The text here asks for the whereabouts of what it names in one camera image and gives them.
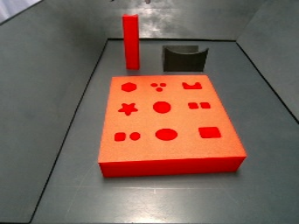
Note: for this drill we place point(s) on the orange foam shape board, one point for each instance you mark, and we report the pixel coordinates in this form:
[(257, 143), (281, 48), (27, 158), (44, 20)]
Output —
[(166, 128)]

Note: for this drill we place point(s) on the black curved fixture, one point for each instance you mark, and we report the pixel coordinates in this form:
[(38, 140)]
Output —
[(183, 58)]

